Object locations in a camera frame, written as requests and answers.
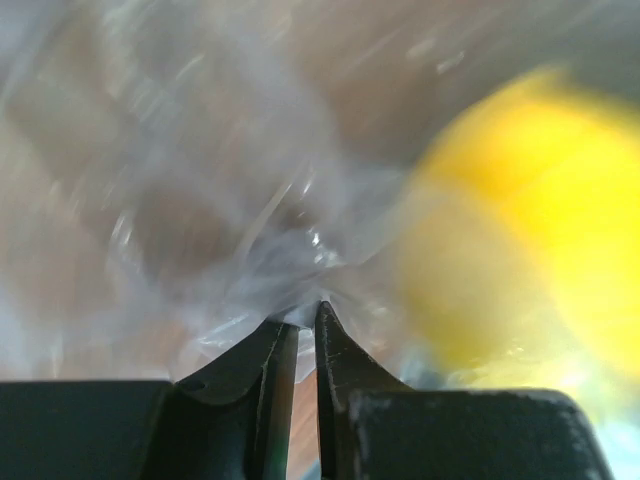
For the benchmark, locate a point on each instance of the yellow fake lemon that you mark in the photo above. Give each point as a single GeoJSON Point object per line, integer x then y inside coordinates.
{"type": "Point", "coordinates": [519, 262]}

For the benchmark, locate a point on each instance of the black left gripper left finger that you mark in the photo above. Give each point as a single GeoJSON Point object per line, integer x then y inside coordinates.
{"type": "Point", "coordinates": [228, 420]}

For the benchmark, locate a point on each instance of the clear zip top bag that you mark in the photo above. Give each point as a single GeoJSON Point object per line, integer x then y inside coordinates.
{"type": "Point", "coordinates": [173, 172]}

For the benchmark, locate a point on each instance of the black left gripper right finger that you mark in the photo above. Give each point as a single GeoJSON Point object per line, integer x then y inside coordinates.
{"type": "Point", "coordinates": [373, 426]}

